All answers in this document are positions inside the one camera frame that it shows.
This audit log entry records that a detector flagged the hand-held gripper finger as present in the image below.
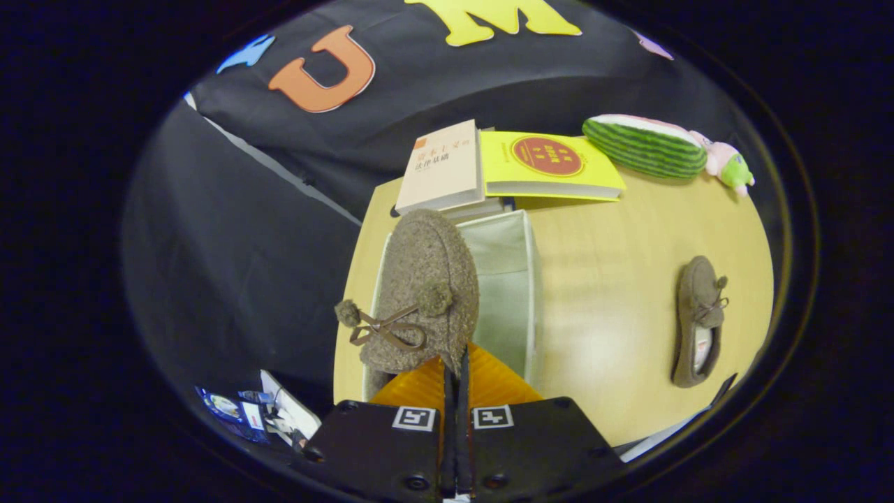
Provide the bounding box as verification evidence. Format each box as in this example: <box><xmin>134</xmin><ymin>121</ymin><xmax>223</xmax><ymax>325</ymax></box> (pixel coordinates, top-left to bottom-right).
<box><xmin>457</xmin><ymin>342</ymin><xmax>624</xmax><ymax>502</ymax></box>
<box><xmin>300</xmin><ymin>355</ymin><xmax>456</xmax><ymax>502</ymax></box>

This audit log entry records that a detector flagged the brown fuzzy shoe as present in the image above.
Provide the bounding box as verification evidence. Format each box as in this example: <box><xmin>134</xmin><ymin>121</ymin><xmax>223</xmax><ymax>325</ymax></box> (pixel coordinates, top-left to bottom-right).
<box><xmin>670</xmin><ymin>255</ymin><xmax>731</xmax><ymax>389</ymax></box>
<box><xmin>334</xmin><ymin>208</ymin><xmax>481</xmax><ymax>376</ymax></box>

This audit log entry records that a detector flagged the grey-green fabric storage box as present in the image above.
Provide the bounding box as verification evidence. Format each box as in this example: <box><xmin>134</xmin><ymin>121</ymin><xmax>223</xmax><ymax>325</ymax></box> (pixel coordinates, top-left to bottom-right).
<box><xmin>360</xmin><ymin>210</ymin><xmax>544</xmax><ymax>402</ymax></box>

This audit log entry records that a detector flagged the white flat board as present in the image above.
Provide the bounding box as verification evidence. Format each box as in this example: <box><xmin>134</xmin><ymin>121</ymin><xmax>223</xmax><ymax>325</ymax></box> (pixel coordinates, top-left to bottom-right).
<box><xmin>260</xmin><ymin>369</ymin><xmax>322</xmax><ymax>448</ymax></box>

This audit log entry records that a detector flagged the blue printed packet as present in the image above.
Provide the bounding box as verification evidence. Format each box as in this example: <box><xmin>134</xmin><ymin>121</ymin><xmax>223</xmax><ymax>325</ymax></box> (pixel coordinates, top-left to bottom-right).
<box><xmin>196</xmin><ymin>386</ymin><xmax>270</xmax><ymax>442</ymax></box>

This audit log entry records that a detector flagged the beige book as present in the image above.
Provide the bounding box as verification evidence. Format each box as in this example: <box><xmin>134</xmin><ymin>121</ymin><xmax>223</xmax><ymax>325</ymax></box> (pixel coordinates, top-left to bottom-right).
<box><xmin>395</xmin><ymin>119</ymin><xmax>486</xmax><ymax>215</ymax></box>

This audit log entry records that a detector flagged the yellow book with red circle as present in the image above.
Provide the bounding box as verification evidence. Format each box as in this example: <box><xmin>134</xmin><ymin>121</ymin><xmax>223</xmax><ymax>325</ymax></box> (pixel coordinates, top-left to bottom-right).
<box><xmin>479</xmin><ymin>130</ymin><xmax>627</xmax><ymax>203</ymax></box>

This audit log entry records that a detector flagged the watermelon slice plush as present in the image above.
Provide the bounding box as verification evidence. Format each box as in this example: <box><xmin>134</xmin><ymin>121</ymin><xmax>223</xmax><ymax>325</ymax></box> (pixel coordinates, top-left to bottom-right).
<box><xmin>582</xmin><ymin>114</ymin><xmax>708</xmax><ymax>180</ymax></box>

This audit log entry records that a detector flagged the pink and green plush toy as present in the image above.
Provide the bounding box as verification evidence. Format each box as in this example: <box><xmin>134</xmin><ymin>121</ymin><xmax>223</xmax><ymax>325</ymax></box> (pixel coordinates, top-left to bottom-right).
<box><xmin>690</xmin><ymin>129</ymin><xmax>756</xmax><ymax>198</ymax></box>

